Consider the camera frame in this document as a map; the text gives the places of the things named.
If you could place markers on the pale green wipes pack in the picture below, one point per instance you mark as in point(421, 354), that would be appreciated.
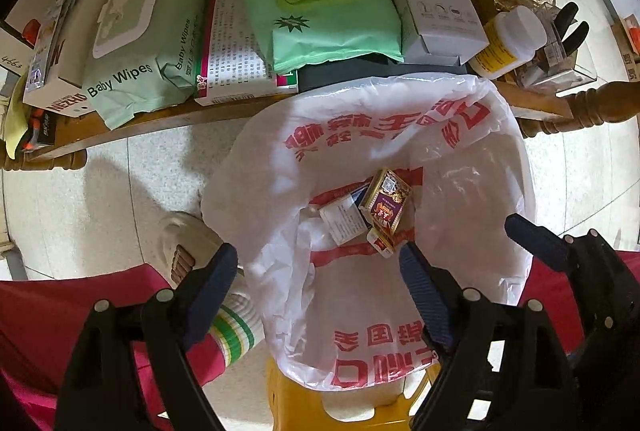
point(150, 61)

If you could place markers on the white plastic bag red print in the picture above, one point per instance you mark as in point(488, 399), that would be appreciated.
point(350, 146)

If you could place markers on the purple gold cigarette box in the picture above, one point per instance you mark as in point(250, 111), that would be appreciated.
point(387, 201)

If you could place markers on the white red text box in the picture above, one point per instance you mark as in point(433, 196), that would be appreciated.
point(232, 56)

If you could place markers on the black orange packet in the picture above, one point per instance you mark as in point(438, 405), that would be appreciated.
point(40, 128)

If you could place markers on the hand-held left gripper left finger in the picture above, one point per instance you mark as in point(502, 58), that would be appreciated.
point(215, 291)

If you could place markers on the white box cartoon print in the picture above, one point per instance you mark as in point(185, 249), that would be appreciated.
point(65, 61)

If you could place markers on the white carton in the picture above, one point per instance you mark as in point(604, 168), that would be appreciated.
point(12, 56)

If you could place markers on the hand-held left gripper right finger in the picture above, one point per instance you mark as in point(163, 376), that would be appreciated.
point(425, 301)

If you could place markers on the cardboard box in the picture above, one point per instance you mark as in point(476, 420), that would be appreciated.
point(627, 46)

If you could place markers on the small red white box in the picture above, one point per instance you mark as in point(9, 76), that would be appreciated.
point(382, 242)

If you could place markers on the yellow plastic stool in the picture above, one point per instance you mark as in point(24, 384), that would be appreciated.
point(295, 406)

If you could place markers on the wooden table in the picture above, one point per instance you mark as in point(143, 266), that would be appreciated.
point(600, 103)

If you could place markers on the clear acrylic holder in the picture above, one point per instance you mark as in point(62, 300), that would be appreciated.
point(575, 71)

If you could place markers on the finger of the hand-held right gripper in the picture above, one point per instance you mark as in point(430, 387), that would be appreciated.
point(535, 241)

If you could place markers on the beige slipper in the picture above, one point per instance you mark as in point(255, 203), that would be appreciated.
point(192, 236)

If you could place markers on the white striped sock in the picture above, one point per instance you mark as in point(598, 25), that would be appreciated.
point(235, 326)

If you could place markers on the white pill bottle yellow label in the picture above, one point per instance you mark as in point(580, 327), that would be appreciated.
point(510, 43)

